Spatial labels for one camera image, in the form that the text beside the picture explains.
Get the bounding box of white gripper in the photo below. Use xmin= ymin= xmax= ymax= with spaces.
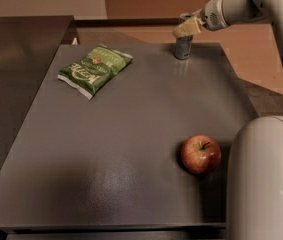
xmin=173 ymin=0 xmax=229 ymax=38

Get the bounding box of dark side counter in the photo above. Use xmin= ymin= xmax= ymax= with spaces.
xmin=0 ymin=16 xmax=78 ymax=170

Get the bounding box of silver blue redbull can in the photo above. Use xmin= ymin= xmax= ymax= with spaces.
xmin=174 ymin=36 xmax=193 ymax=60

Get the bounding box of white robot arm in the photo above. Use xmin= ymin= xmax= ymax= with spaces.
xmin=173 ymin=0 xmax=283 ymax=240

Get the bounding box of red apple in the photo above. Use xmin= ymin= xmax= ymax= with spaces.
xmin=181 ymin=135 xmax=222 ymax=175

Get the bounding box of green chip bag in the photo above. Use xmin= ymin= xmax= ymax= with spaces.
xmin=57 ymin=45 xmax=133 ymax=100

